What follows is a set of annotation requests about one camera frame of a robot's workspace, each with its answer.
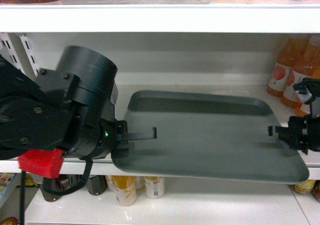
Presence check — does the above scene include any red foam pad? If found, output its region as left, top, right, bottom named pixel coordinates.
left=18, top=149, right=64, bottom=179

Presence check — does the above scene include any yellow white drink can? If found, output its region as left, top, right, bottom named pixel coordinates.
left=112, top=175, right=137, bottom=207

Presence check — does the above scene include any orange juice bottle middle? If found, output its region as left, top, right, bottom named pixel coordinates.
left=281, top=34, right=320, bottom=108

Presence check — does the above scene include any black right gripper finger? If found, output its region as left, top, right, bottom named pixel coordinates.
left=267, top=125, right=288, bottom=137

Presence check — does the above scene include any dark sauce bottle right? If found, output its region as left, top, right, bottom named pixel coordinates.
left=86, top=175, right=107, bottom=196

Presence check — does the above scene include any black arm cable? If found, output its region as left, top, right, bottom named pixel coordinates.
left=18, top=158, right=94, bottom=225

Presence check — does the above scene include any white metal store shelf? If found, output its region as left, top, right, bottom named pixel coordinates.
left=0, top=0, right=320, bottom=225

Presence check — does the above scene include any grey rectangular serving tray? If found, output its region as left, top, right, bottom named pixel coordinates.
left=111, top=90, right=310, bottom=184

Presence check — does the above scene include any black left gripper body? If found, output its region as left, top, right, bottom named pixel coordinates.
left=96, top=119, right=128, bottom=158

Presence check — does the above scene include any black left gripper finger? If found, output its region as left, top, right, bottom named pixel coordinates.
left=113, top=141, right=135, bottom=159
left=116, top=127, right=157, bottom=142

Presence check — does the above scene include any white labelled drink can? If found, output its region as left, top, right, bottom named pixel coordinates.
left=144, top=176, right=165, bottom=199

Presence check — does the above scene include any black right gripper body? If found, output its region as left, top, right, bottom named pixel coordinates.
left=278, top=78, right=320, bottom=154

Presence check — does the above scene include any orange juice bottle back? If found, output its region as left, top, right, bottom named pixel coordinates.
left=267, top=33, right=310, bottom=97

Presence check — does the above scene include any white slotted shelf upright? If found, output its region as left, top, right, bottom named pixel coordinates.
left=0, top=32, right=39, bottom=81

